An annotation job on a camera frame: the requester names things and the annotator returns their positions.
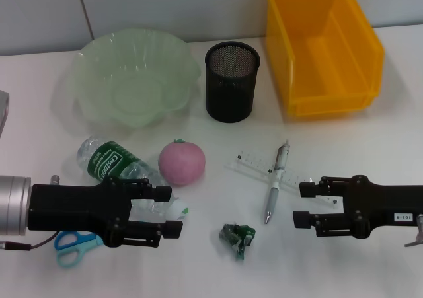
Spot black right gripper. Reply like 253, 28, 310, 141
293, 175, 423, 239

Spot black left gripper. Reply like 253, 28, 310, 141
28, 178, 184, 249

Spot pink toy peach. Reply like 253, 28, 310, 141
157, 138, 206, 187

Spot green plastic wrapper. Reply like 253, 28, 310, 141
217, 223, 257, 261

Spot clear green-label water bottle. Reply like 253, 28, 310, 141
76, 135, 191, 225

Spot grey white ballpoint pen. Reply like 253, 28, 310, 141
263, 140, 292, 225

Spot transparent plastic ruler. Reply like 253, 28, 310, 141
226, 149, 343, 209

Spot blue teal scissors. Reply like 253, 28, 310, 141
54, 230, 106, 268

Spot translucent green fruit plate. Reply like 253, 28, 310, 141
65, 26, 202, 130

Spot black mesh pen holder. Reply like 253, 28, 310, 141
204, 40, 262, 124

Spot yellow plastic bin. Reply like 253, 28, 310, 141
264, 0, 386, 117

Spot left arm gripper cable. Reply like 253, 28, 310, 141
0, 174, 63, 252

